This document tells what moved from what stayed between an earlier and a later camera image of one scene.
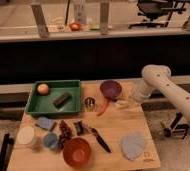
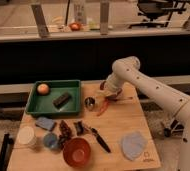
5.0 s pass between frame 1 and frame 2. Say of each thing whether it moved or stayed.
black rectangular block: stayed
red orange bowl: stayed
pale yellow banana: moved
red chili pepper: stayed
